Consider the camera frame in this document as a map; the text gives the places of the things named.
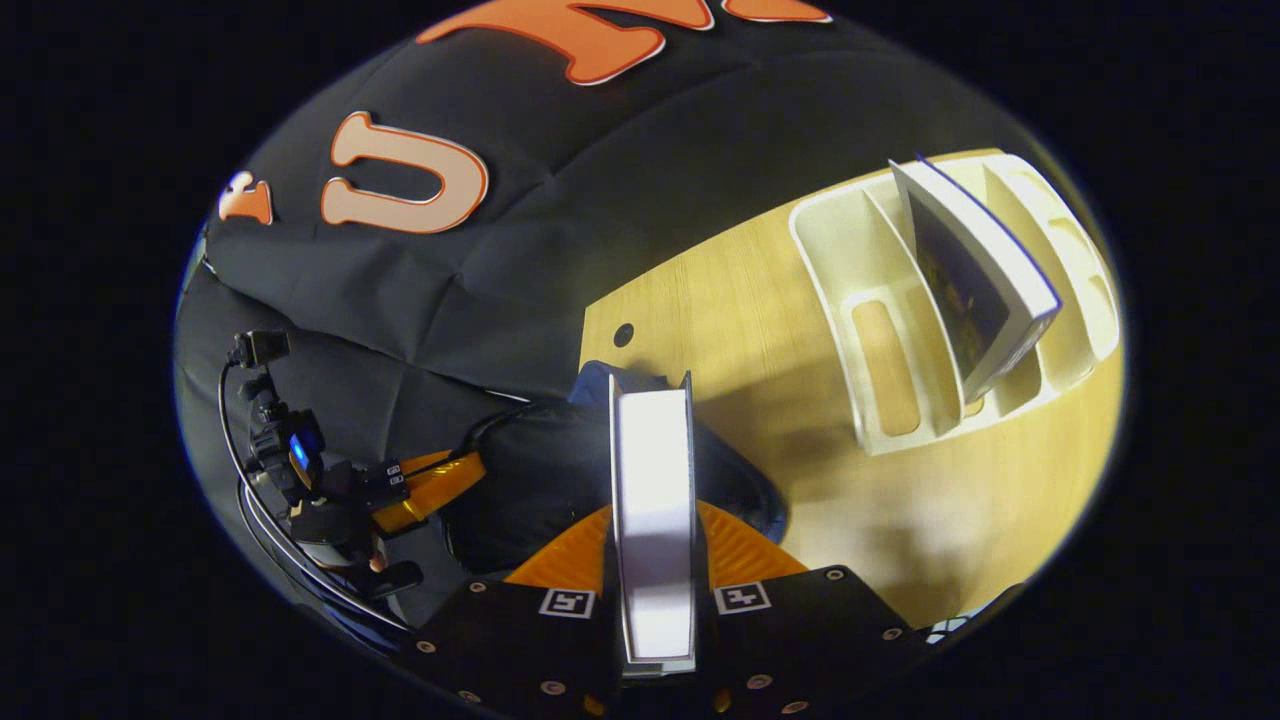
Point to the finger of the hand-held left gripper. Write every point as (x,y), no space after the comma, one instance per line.
(440,495)
(425,460)

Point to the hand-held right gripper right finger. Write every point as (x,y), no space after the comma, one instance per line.
(790,650)

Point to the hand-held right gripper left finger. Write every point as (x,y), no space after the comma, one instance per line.
(520,650)

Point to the black cover book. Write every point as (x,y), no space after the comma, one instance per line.
(655,520)

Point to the dark book with blue edge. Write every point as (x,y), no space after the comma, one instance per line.
(960,280)

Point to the white plastic bookshelf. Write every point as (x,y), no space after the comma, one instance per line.
(830,240)

